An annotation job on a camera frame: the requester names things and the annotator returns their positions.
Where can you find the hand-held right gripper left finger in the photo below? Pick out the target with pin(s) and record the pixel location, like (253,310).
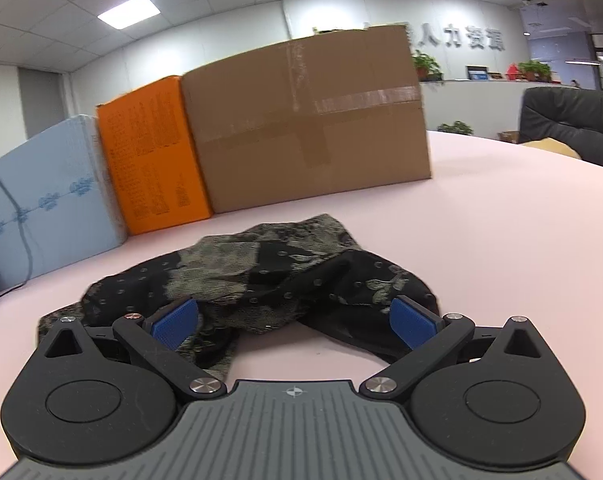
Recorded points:
(174,322)

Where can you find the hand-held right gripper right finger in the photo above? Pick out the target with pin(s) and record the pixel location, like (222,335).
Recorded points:
(412,322)

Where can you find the black patterned shirt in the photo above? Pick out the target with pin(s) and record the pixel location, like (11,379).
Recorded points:
(281,260)

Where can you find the orange printed box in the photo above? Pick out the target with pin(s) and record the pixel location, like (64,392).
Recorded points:
(151,160)

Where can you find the light blue carton box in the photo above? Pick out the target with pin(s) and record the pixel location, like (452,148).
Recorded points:
(56,170)

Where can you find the potted green plant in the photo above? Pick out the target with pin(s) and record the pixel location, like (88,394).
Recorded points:
(426,66)
(535,70)
(455,128)

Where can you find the small cardboard box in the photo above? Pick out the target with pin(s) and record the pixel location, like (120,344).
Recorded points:
(508,137)

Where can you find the yellow cushion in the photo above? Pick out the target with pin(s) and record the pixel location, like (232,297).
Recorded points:
(551,149)

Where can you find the brown cardboard box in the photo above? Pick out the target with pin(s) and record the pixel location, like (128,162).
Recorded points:
(301,125)

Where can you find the white reception counter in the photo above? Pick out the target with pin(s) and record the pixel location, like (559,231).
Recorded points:
(481,102)

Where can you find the grey door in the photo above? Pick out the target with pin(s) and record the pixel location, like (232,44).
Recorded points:
(44,102)

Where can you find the black leather sofa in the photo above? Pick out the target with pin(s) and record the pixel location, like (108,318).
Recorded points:
(576,120)

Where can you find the red ornament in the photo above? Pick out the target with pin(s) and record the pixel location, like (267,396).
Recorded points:
(512,71)

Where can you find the ceiling light panel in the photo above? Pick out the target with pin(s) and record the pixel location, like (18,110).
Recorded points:
(129,12)

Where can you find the picture frame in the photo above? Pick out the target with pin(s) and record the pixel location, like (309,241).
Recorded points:
(477,73)

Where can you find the wall sign letters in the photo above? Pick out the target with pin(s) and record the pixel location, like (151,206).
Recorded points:
(476,37)

